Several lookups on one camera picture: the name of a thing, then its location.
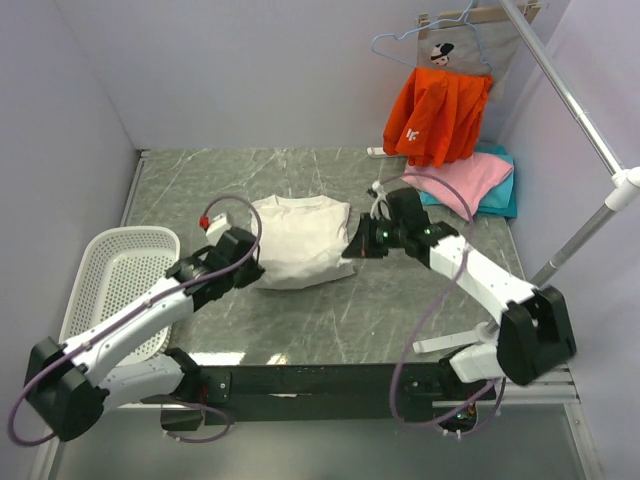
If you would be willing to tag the black base beam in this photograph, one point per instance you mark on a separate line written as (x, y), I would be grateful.
(323, 392)

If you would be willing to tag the white perforated laundry basket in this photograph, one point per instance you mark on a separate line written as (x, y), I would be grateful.
(117, 267)

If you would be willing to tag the beige canvas tote bag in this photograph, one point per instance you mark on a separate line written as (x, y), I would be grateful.
(484, 44)

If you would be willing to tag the metal clothes rack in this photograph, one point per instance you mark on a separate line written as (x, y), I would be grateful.
(562, 181)

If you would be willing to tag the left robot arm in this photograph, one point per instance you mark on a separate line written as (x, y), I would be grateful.
(71, 384)

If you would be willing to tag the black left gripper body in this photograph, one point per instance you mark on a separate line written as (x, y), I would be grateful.
(245, 275)

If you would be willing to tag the orange t-shirt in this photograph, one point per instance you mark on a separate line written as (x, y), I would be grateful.
(437, 117)

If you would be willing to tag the aluminium frame rail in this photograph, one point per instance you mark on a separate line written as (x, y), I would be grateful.
(334, 422)

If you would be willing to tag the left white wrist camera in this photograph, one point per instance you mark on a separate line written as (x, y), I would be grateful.
(215, 227)

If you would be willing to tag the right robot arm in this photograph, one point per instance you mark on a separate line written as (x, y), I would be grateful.
(529, 332)

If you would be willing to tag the teal folded t-shirt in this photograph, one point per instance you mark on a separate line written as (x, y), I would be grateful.
(502, 195)

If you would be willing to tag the pink folded t-shirt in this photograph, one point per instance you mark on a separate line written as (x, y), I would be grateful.
(470, 182)

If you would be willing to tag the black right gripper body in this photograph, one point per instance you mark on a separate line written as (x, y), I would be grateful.
(379, 236)

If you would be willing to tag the white t-shirt with red print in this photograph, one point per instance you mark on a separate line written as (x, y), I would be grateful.
(302, 241)

